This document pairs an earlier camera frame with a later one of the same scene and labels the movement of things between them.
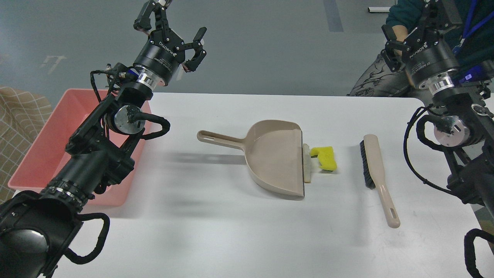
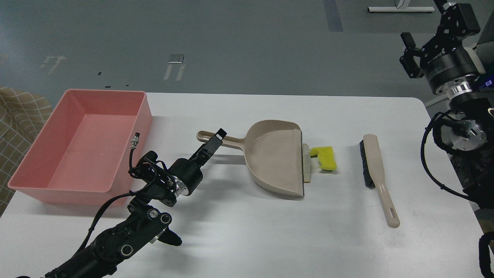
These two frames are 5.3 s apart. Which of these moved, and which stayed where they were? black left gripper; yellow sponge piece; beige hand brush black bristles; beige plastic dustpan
Moved: black left gripper
Stayed: beige hand brush black bristles; beige plastic dustpan; yellow sponge piece
